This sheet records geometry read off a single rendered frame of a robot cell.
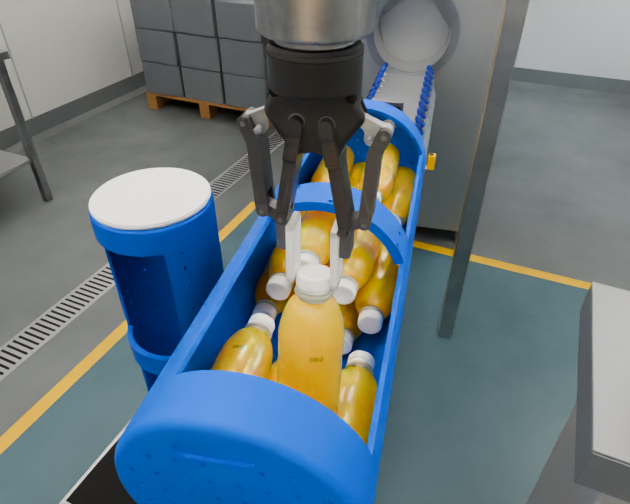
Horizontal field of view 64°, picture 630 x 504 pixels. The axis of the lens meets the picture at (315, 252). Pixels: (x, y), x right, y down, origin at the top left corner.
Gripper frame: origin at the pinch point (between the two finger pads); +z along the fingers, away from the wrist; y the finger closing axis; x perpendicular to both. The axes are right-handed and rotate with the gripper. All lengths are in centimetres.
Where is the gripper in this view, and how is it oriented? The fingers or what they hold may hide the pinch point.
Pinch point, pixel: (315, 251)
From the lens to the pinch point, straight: 50.3
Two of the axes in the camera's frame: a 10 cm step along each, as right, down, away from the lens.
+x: -2.4, 5.8, -7.8
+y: -9.7, -1.5, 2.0
